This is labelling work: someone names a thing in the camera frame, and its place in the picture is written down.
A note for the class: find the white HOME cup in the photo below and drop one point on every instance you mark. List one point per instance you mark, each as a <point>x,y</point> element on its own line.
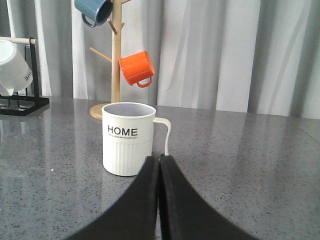
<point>128,131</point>

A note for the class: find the wooden mug tree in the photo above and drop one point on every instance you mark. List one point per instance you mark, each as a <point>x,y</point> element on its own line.
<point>116,25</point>

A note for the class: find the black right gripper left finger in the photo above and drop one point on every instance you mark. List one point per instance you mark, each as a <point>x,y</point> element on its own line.
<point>133,216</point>

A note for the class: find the white ribbed hanging mug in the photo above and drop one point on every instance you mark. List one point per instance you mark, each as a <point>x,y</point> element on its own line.
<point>15,74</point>

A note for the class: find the grey white curtain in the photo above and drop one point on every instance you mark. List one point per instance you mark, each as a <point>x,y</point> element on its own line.
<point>251,56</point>

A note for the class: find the black wire mug rack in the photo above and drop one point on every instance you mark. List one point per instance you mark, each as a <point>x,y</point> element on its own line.
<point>28,100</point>

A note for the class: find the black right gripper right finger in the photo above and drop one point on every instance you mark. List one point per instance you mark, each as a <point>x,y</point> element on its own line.
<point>184,215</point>

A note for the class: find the blue mug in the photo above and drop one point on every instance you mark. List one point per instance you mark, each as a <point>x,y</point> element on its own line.
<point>94,12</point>

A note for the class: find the orange mug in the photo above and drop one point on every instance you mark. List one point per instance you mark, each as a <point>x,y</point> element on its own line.
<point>138,69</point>

